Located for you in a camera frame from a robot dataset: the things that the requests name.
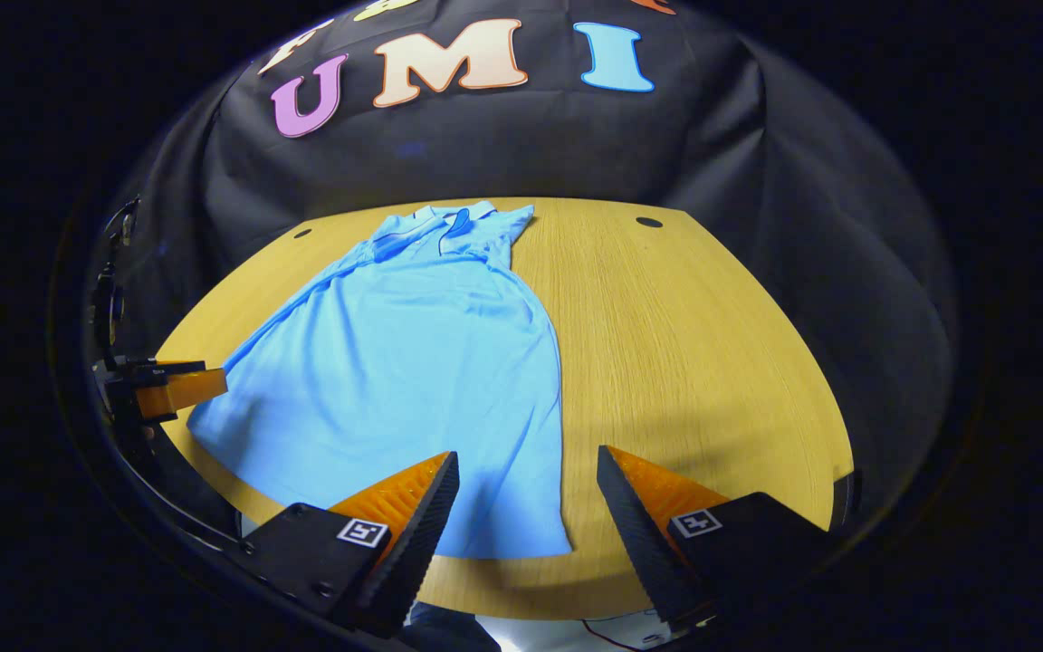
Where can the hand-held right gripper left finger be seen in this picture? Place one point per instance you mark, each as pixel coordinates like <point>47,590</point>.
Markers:
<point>417,548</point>

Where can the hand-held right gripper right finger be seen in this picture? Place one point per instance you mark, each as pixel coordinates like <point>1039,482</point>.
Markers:
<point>639,543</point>

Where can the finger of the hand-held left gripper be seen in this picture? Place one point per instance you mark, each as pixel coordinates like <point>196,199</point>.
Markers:
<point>168,367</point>
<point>182,394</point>

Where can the light blue T-shirt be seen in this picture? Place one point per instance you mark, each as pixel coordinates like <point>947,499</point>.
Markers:
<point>395,362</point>

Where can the person's leg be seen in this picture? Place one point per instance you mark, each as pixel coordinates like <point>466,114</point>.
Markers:
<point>454,632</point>

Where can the black backdrop cloth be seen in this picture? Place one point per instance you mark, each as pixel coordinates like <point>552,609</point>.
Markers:
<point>576,145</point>

